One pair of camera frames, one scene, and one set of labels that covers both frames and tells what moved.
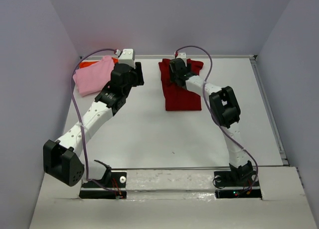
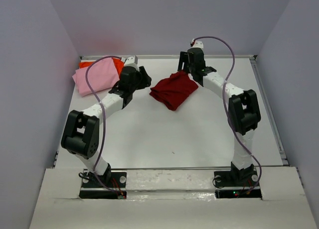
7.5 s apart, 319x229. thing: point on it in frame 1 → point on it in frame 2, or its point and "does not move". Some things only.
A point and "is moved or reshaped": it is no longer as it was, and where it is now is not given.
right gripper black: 174,71 → 186,63
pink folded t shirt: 95,77 does not move
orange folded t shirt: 86,63 does not move
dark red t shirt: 177,97 is moved or reshaped
